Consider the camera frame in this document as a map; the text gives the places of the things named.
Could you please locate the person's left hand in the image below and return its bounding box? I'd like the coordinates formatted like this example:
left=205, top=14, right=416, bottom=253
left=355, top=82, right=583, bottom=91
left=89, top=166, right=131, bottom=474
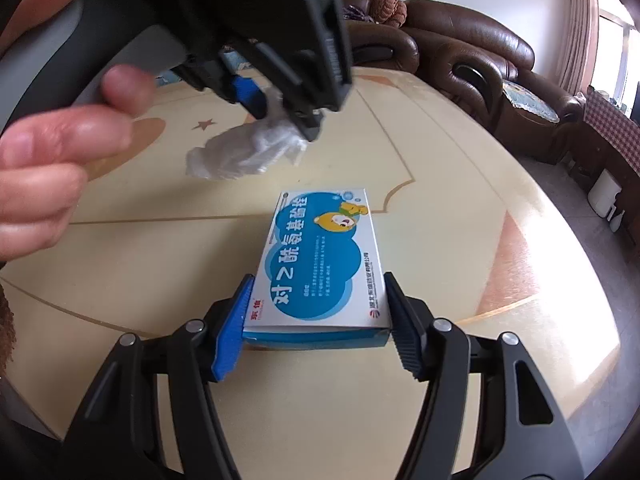
left=0, top=65, right=156, bottom=261

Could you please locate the brown leather armchair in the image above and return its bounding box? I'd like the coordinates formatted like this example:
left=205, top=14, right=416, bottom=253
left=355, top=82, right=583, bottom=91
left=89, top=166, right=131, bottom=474
left=340, top=0, right=421, bottom=78
left=492, top=67, right=586, bottom=166

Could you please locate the beige curtain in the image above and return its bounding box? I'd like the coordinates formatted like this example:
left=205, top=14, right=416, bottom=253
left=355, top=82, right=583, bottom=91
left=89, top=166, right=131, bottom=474
left=555, top=0, right=601, bottom=96

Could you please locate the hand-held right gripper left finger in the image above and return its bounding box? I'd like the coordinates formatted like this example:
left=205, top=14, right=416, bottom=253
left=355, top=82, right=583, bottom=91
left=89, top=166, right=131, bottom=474
left=62, top=274, right=257, bottom=480

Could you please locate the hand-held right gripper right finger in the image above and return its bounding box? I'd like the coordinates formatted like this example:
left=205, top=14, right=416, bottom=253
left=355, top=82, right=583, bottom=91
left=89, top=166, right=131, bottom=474
left=382, top=271, right=576, bottom=480

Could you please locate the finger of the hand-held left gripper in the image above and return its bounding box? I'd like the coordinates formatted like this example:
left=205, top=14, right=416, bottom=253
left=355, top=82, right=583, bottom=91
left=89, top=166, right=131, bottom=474
left=245, top=40, right=326, bottom=142
left=180, top=52, right=268, bottom=121

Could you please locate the blue and white medicine box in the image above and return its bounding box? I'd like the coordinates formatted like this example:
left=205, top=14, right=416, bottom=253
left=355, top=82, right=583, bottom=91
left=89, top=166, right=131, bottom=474
left=242, top=187, right=393, bottom=350

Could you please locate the red checked cloth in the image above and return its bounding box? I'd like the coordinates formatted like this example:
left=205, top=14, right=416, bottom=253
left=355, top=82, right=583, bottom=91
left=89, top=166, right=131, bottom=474
left=582, top=85, right=640, bottom=171

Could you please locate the brown knitted cushion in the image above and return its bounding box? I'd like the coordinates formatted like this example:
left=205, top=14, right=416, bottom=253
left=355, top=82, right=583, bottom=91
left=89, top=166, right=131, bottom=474
left=367, top=0, right=408, bottom=28

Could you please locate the blue patterned seat pad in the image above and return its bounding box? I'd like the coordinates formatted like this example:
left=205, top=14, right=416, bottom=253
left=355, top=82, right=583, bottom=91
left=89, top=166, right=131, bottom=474
left=501, top=80, right=561, bottom=125

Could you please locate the white plastic wrap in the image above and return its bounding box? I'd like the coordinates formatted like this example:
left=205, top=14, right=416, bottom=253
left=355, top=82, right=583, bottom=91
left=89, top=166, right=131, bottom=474
left=185, top=85, right=308, bottom=181

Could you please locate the brown leather sofa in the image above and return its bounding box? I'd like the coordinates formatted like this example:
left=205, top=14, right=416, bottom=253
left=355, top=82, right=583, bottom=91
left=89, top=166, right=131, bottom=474
left=405, top=0, right=536, bottom=131

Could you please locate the white floor appliance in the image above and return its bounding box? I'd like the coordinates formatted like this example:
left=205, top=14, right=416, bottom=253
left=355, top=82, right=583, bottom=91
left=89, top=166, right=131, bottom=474
left=587, top=169, right=623, bottom=218

